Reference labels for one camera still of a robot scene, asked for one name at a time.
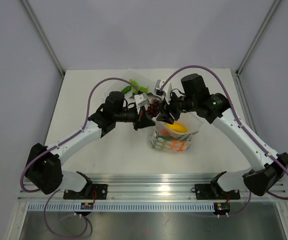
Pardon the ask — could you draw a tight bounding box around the left aluminium frame post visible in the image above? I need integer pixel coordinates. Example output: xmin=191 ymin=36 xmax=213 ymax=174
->
xmin=18 ymin=0 xmax=65 ymax=80

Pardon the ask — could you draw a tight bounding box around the green grape bunch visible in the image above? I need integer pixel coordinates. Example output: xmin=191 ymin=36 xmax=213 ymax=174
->
xmin=129 ymin=79 xmax=149 ymax=95

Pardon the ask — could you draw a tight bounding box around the orange tangerine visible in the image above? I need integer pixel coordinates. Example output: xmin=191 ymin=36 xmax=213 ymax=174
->
xmin=170 ymin=140 xmax=188 ymax=152

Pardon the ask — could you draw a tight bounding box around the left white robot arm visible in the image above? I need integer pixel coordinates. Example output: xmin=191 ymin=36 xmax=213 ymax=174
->
xmin=21 ymin=91 xmax=155 ymax=199

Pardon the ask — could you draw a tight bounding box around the right small circuit board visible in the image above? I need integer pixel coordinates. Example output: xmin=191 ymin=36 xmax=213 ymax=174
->
xmin=214 ymin=202 xmax=231 ymax=215

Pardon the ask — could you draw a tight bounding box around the white slotted cable duct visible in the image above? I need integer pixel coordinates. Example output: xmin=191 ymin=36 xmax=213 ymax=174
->
xmin=28 ymin=202 xmax=214 ymax=213

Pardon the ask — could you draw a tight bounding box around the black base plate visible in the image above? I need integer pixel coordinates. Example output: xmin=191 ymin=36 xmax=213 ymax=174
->
xmin=191 ymin=183 xmax=241 ymax=200
xmin=63 ymin=183 xmax=108 ymax=200

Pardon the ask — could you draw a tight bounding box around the grey toy fish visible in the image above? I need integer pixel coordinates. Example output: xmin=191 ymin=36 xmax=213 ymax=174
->
xmin=130 ymin=91 xmax=159 ymax=102

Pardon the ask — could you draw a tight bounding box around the yellow orange mango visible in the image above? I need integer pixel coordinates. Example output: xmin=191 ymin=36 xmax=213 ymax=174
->
xmin=165 ymin=122 xmax=188 ymax=134

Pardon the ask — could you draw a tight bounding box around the aluminium frame post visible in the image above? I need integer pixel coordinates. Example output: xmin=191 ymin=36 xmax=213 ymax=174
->
xmin=18 ymin=0 xmax=65 ymax=80
xmin=236 ymin=0 xmax=283 ymax=77

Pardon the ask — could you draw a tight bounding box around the green chili pepper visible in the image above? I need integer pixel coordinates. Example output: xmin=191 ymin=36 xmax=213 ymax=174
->
xmin=121 ymin=85 xmax=132 ymax=94

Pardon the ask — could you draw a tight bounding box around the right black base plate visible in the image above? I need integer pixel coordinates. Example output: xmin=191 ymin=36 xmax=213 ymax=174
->
xmin=191 ymin=183 xmax=241 ymax=200

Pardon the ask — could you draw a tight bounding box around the clear zip top bag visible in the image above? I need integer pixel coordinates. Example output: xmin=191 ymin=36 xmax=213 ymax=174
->
xmin=148 ymin=113 xmax=203 ymax=153

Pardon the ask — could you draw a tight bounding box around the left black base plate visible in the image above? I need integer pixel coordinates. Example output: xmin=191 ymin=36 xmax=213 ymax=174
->
xmin=63 ymin=183 xmax=108 ymax=200

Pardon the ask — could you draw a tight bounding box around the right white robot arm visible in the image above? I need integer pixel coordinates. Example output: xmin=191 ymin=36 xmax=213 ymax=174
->
xmin=155 ymin=73 xmax=288 ymax=198

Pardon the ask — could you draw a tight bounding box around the small circuit board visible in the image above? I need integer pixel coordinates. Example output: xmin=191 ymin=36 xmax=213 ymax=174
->
xmin=214 ymin=202 xmax=231 ymax=215
xmin=80 ymin=202 xmax=94 ymax=210

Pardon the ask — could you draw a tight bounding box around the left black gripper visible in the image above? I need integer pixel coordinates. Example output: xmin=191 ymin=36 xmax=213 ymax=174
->
xmin=114 ymin=104 xmax=155 ymax=131

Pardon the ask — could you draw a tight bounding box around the left small circuit board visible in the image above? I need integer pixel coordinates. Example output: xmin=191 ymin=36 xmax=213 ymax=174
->
xmin=80 ymin=202 xmax=94 ymax=210

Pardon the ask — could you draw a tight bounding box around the right aluminium frame post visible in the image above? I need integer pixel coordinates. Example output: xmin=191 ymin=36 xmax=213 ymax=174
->
xmin=236 ymin=0 xmax=283 ymax=77

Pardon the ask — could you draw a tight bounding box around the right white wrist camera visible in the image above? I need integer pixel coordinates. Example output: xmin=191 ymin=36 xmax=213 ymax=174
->
xmin=154 ymin=79 xmax=172 ymax=102

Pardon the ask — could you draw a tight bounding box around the white plastic basket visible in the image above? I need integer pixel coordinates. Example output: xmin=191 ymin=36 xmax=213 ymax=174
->
xmin=123 ymin=67 xmax=176 ymax=121

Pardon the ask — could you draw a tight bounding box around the purple grape bunch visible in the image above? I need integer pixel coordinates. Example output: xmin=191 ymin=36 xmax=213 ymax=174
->
xmin=146 ymin=99 xmax=160 ymax=118

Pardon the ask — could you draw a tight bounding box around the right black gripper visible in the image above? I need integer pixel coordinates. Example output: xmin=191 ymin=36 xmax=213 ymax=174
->
xmin=157 ymin=89 xmax=197 ymax=125

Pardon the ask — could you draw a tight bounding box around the aluminium mounting rail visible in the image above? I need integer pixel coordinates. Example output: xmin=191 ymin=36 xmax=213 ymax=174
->
xmin=17 ymin=173 xmax=288 ymax=202

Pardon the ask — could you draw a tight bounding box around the watermelon slice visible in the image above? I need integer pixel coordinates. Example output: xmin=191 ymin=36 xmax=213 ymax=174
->
xmin=158 ymin=128 xmax=172 ymax=137

